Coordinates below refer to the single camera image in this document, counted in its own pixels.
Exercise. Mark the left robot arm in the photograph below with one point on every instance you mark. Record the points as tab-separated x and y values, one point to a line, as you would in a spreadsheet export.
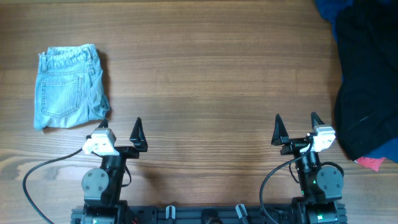
102	186

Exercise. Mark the red garment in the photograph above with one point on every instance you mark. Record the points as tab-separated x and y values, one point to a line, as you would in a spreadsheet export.
370	163

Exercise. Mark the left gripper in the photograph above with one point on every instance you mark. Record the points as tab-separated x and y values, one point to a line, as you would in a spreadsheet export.
138	142

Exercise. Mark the dark blue garment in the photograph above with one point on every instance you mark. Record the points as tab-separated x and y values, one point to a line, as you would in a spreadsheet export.
329	9

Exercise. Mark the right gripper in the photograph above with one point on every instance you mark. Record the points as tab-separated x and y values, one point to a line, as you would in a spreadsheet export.
280	137

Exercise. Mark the folded light blue jeans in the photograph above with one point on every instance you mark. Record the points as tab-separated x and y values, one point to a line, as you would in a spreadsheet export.
69	89

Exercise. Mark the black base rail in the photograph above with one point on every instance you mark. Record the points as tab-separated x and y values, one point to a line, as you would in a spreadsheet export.
276	213

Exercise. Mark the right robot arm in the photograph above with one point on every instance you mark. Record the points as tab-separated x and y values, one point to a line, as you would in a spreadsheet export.
321	183

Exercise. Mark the black t-shirt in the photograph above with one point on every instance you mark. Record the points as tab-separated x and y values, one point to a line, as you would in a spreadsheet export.
367	77

